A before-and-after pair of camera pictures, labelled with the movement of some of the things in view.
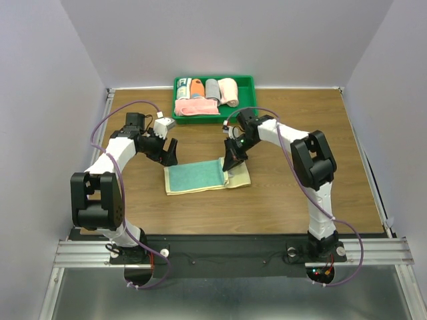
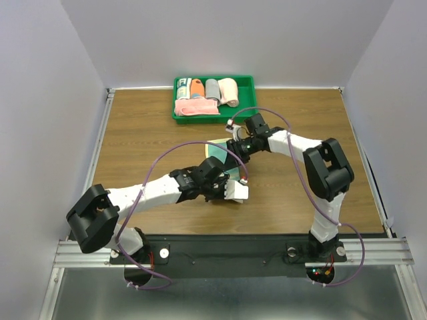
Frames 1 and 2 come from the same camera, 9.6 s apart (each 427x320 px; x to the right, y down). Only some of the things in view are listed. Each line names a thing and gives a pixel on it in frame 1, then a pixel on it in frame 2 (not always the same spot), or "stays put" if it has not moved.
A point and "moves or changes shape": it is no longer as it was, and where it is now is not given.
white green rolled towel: [183, 88] stays put
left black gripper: [170, 159] to [221, 195]
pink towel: [228, 91] stays put
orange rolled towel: [197, 89] stays put
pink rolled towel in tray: [185, 107] stays put
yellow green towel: [205, 175] moves or changes shape
